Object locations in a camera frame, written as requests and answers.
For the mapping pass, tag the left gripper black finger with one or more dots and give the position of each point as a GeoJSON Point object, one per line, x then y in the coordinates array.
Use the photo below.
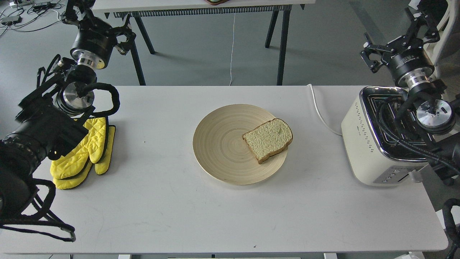
{"type": "Point", "coordinates": [78, 13]}
{"type": "Point", "coordinates": [125, 30]}

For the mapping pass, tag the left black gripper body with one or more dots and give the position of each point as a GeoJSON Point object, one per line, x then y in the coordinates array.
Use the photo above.
{"type": "Point", "coordinates": [94, 42]}

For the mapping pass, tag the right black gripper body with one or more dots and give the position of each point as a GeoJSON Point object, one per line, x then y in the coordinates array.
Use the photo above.
{"type": "Point", "coordinates": [408, 63]}

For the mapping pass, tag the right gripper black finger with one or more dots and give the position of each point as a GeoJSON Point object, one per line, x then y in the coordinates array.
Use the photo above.
{"type": "Point", "coordinates": [425, 18]}
{"type": "Point", "coordinates": [375, 56]}

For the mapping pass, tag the slice of brown bread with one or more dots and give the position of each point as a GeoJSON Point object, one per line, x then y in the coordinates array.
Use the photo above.
{"type": "Point", "coordinates": [268, 139]}

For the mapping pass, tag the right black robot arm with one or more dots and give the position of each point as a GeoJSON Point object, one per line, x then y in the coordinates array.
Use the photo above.
{"type": "Point", "coordinates": [433, 116]}

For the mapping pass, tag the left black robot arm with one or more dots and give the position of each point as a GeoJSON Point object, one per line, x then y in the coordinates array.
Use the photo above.
{"type": "Point", "coordinates": [51, 122]}

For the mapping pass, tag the cream two-slot toaster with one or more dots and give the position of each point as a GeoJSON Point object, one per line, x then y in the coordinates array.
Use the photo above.
{"type": "Point", "coordinates": [375, 158]}

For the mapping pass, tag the white office chair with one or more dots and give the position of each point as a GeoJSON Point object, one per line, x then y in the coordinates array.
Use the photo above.
{"type": "Point", "coordinates": [446, 16]}

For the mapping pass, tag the background table with black legs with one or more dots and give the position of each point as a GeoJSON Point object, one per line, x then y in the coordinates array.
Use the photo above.
{"type": "Point", "coordinates": [156, 8]}

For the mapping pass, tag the brown object on background table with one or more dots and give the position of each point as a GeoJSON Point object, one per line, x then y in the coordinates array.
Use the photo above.
{"type": "Point", "coordinates": [216, 2]}

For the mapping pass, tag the upper yellow oven mitt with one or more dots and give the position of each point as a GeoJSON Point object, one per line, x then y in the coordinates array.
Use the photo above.
{"type": "Point", "coordinates": [90, 149]}

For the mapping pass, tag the yellow oven mitt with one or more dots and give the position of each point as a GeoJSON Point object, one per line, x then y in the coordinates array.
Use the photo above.
{"type": "Point", "coordinates": [104, 158]}
{"type": "Point", "coordinates": [90, 149]}

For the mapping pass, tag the lower yellow oven mitt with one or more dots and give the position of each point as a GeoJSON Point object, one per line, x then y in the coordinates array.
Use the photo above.
{"type": "Point", "coordinates": [104, 158]}

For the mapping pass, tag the round bamboo plate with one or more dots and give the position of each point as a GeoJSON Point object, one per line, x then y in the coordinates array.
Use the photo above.
{"type": "Point", "coordinates": [222, 152]}

